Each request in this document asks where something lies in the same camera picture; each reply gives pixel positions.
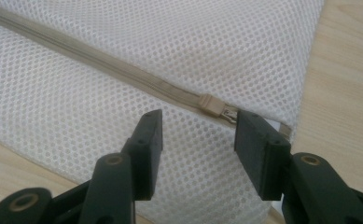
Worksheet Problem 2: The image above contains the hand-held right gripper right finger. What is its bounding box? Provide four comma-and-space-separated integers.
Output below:
233, 110, 363, 224

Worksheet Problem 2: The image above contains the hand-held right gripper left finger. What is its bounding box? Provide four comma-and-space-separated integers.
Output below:
79, 108, 165, 224

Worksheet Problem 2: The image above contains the white mesh laundry bag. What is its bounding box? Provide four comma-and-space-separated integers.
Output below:
0, 0, 327, 224

